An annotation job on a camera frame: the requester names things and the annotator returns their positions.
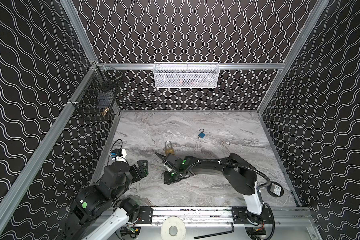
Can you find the white tape roll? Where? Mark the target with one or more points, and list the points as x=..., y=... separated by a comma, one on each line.
x=173, y=228

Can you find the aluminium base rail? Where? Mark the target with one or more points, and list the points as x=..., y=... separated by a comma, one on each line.
x=223, y=216

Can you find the black wire wall basket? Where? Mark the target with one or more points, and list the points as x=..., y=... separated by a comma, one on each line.
x=96, y=101

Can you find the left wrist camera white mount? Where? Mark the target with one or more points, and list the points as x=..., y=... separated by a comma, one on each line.
x=119, y=155

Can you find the black round puck with label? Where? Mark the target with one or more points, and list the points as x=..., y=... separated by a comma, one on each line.
x=275, y=190

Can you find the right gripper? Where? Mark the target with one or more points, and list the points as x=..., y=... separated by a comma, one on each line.
x=171, y=166

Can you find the black hex key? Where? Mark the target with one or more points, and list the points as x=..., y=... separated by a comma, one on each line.
x=217, y=234

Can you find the white mesh wall basket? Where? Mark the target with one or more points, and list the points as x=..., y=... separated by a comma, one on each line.
x=184, y=75

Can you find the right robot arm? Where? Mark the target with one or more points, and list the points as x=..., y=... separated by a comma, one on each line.
x=242, y=176

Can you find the small blue padlock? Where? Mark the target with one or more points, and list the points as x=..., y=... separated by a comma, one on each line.
x=201, y=134

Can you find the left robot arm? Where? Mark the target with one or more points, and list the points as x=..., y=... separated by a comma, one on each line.
x=92, y=201

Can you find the brass padlock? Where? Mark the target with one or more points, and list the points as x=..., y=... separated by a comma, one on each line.
x=169, y=150

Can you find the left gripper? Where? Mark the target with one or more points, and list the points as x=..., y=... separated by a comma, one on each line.
x=141, y=168

